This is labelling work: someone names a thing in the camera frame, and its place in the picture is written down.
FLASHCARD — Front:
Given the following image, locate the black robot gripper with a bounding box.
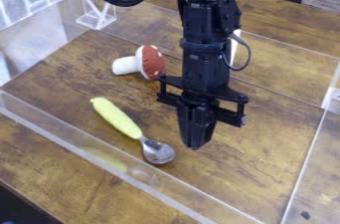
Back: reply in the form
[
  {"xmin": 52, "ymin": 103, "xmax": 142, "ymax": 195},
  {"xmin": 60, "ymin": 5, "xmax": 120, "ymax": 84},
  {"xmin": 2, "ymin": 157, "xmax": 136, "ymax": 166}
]
[{"xmin": 158, "ymin": 39, "xmax": 248, "ymax": 150}]

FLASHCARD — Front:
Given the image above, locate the green handled metal spoon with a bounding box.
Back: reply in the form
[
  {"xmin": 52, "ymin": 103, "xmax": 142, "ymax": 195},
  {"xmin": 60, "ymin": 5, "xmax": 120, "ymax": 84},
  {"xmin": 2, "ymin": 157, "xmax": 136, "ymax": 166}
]
[{"xmin": 90, "ymin": 98, "xmax": 174, "ymax": 164}]

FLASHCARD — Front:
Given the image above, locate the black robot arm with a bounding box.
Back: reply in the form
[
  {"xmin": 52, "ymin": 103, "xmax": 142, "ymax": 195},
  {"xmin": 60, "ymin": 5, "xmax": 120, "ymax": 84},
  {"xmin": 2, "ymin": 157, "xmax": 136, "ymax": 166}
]
[{"xmin": 158, "ymin": 0, "xmax": 248, "ymax": 149}]

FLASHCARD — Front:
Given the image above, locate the red and white toy mushroom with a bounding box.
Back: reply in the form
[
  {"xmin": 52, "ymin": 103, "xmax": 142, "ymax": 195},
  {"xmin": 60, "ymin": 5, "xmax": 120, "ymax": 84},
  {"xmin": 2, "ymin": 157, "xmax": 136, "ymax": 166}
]
[{"xmin": 112, "ymin": 45, "xmax": 165, "ymax": 80}]

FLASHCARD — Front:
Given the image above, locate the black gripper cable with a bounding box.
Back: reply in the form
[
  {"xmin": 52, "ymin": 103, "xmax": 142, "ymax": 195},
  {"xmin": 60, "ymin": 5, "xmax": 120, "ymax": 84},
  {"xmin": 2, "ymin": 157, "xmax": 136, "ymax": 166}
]
[{"xmin": 218, "ymin": 32, "xmax": 252, "ymax": 73}]

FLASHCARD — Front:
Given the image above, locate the clear acrylic triangle bracket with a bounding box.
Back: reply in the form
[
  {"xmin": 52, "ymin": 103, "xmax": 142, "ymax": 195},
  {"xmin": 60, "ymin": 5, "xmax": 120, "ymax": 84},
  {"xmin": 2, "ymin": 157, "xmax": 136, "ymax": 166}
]
[{"xmin": 76, "ymin": 0, "xmax": 117, "ymax": 30}]

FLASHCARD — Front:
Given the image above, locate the clear acrylic enclosure wall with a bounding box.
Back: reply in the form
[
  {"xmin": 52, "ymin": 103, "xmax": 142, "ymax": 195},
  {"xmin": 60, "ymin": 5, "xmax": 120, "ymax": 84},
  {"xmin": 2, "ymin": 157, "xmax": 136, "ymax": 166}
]
[{"xmin": 0, "ymin": 0, "xmax": 340, "ymax": 224}]

